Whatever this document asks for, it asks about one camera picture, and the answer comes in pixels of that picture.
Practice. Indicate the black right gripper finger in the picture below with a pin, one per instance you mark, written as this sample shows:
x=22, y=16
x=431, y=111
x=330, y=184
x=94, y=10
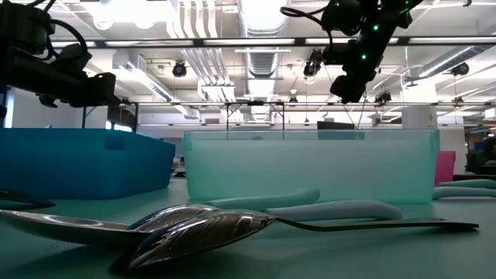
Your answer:
x=348, y=89

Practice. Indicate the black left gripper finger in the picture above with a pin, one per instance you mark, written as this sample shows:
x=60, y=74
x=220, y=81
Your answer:
x=104, y=91

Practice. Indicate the silver metal spoon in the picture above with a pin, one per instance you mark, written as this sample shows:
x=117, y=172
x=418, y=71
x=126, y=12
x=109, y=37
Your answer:
x=201, y=236

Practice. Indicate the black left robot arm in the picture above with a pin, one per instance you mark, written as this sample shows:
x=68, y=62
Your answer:
x=19, y=23

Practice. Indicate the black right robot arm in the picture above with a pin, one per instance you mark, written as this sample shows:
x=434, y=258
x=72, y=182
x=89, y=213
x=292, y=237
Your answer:
x=387, y=15

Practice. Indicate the black ceiling spotlight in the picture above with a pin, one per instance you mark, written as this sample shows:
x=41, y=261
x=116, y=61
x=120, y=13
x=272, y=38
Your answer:
x=313, y=62
x=179, y=69
x=383, y=97
x=460, y=69

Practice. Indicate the dark background monitor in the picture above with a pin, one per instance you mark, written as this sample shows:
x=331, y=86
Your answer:
x=335, y=126

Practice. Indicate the white round column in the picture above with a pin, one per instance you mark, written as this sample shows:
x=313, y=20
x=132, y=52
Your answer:
x=420, y=112

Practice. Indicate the blue plastic bin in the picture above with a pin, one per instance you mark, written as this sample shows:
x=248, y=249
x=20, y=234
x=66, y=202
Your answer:
x=77, y=162

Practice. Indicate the translucent teal plastic bin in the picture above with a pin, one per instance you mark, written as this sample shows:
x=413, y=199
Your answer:
x=310, y=162

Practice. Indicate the white ceiling pipe bundle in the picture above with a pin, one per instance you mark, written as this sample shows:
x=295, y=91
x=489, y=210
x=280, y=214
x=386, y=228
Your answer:
x=209, y=69

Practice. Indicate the long ceiling light strip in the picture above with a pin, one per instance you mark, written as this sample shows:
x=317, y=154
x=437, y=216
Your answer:
x=252, y=41

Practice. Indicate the pink plastic bin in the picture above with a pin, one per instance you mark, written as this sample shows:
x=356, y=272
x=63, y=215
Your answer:
x=445, y=166

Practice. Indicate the background storage shelf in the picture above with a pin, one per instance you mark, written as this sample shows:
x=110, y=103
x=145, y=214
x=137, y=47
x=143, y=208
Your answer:
x=480, y=155

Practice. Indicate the pile of loose spoons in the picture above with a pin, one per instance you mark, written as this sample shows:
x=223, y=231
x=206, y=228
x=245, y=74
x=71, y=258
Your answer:
x=348, y=252

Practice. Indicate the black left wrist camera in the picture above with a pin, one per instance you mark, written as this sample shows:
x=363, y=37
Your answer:
x=75, y=58

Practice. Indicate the silver slanted duct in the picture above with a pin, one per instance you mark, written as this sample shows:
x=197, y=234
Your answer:
x=449, y=60

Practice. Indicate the silver round ventilation duct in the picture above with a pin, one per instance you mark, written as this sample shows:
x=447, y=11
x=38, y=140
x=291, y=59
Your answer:
x=263, y=62

